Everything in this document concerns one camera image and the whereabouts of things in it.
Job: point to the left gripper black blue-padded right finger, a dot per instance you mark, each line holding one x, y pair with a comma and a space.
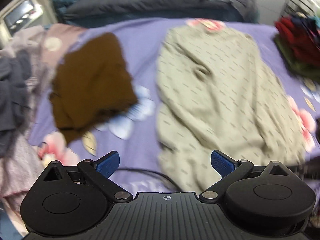
230, 170

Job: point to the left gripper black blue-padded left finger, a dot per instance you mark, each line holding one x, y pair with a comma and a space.
98, 173

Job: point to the beige polka dot sweater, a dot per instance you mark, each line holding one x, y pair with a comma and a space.
218, 94

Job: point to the purple floral bed sheet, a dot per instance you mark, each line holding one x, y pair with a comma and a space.
156, 213

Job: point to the brown folded garment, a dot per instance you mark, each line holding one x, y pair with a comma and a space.
91, 86

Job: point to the dark green garment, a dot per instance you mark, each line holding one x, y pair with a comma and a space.
294, 65

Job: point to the mauve striped garment pile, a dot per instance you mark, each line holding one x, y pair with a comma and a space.
28, 65

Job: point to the red knitted garment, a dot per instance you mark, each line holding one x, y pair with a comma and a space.
304, 43

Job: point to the navy pink garment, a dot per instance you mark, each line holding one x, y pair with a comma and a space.
307, 22

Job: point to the dark grey duvet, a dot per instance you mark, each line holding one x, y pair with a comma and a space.
98, 13

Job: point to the white bedside appliance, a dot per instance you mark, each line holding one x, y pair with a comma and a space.
21, 14

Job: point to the black wire rack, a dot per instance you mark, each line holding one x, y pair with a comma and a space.
300, 7

